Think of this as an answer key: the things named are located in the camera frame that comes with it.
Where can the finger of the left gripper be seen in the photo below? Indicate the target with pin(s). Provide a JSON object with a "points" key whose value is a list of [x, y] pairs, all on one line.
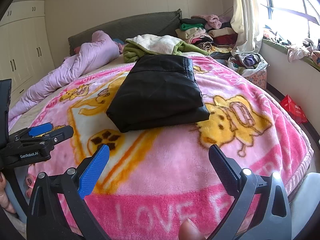
{"points": [[57, 135], [39, 130]]}

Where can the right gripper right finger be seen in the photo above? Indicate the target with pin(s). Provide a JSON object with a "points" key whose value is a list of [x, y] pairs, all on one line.
{"points": [[260, 209]]}

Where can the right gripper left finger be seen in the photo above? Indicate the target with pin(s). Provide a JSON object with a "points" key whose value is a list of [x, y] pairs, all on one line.
{"points": [[45, 218]]}

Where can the black leather jacket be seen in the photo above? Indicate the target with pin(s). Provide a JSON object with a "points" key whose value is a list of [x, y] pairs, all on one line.
{"points": [[160, 90]]}

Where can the clothes on window sill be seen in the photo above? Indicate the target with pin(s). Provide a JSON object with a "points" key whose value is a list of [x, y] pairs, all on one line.
{"points": [[305, 50]]}

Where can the pile of folded clothes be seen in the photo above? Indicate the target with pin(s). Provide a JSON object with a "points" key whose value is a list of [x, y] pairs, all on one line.
{"points": [[210, 33]]}

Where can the person's left hand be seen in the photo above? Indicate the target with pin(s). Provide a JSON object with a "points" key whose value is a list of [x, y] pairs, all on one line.
{"points": [[4, 200]]}

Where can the person's right hand thumb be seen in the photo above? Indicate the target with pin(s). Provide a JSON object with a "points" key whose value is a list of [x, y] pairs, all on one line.
{"points": [[189, 231]]}

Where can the pink cartoon bear blanket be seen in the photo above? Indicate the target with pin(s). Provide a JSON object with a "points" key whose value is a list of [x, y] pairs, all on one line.
{"points": [[156, 179]]}

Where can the lilac quilted duvet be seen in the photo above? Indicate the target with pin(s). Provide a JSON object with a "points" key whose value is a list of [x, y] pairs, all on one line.
{"points": [[91, 56]]}

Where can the red plastic bag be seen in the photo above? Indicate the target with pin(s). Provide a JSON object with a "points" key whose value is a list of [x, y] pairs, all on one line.
{"points": [[294, 110]]}

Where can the green and cream fleece garment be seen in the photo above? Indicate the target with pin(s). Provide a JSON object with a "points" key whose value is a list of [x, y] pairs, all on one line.
{"points": [[149, 44]]}

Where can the dark grey headboard cushion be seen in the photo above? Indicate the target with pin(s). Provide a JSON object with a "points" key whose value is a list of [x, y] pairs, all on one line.
{"points": [[157, 23]]}

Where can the cream window curtain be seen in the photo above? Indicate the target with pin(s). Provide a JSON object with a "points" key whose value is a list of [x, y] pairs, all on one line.
{"points": [[248, 25]]}

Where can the cream wardrobe with handles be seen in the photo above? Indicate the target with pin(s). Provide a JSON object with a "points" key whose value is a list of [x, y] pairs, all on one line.
{"points": [[25, 52]]}

